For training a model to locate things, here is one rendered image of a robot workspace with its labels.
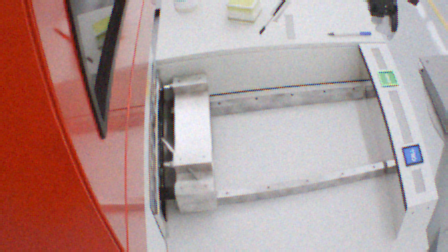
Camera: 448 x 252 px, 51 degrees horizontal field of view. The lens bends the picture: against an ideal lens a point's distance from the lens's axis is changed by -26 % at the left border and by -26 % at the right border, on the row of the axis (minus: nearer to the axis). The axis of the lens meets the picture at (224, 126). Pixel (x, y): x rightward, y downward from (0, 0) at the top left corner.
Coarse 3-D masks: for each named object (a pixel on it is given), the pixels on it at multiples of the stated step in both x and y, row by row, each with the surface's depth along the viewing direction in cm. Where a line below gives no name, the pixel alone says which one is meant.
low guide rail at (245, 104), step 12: (252, 96) 149; (264, 96) 149; (276, 96) 148; (288, 96) 148; (300, 96) 148; (312, 96) 147; (324, 96) 148; (336, 96) 148; (348, 96) 148; (360, 96) 148; (216, 108) 149; (228, 108) 149; (240, 108) 149; (252, 108) 149; (264, 108) 149; (276, 108) 150
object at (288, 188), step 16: (320, 176) 130; (336, 176) 129; (352, 176) 129; (368, 176) 130; (224, 192) 130; (240, 192) 130; (256, 192) 129; (272, 192) 129; (288, 192) 130; (304, 192) 131; (176, 208) 132
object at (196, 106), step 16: (176, 96) 148; (192, 96) 147; (208, 96) 146; (176, 112) 144; (192, 112) 143; (208, 112) 143; (176, 128) 141; (192, 128) 140; (208, 128) 139; (176, 144) 137; (192, 144) 137; (208, 144) 136; (176, 176) 131; (192, 176) 130; (208, 176) 130; (192, 208) 126; (208, 208) 126
